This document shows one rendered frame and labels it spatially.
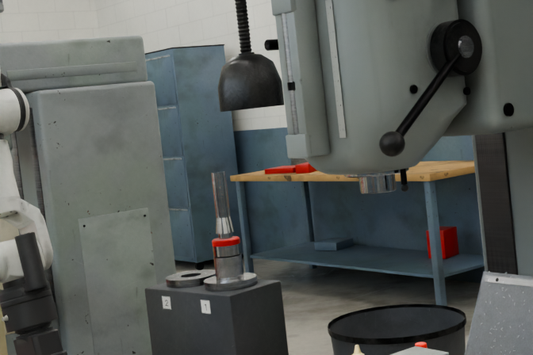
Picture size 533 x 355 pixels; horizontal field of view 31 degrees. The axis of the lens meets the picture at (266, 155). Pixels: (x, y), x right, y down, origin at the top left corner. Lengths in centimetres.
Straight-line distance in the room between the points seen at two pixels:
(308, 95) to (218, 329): 53
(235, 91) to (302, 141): 17
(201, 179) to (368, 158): 739
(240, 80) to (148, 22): 914
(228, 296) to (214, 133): 714
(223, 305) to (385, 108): 52
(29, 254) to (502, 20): 86
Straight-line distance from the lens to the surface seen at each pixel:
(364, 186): 126
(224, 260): 158
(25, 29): 1084
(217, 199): 158
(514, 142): 159
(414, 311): 356
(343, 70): 117
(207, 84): 863
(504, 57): 128
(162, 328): 168
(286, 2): 118
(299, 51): 117
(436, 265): 607
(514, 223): 162
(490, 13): 127
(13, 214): 175
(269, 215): 867
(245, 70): 104
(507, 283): 163
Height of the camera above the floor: 141
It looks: 3 degrees down
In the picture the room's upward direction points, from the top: 6 degrees counter-clockwise
